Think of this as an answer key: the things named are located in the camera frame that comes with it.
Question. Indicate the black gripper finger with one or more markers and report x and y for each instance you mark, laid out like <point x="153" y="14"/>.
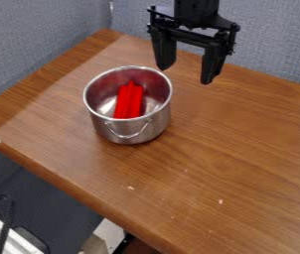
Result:
<point x="213" y="60"/>
<point x="165" y="49"/>

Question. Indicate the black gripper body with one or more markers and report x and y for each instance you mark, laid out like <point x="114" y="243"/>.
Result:
<point x="194" y="14"/>

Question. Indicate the red block object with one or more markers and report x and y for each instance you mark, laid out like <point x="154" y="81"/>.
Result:
<point x="129" y="101"/>

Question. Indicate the silver metal pot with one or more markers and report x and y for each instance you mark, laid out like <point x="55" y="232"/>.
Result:
<point x="99" y="100"/>

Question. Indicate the white box under table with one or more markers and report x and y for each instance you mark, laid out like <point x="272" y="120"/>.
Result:
<point x="18" y="241"/>

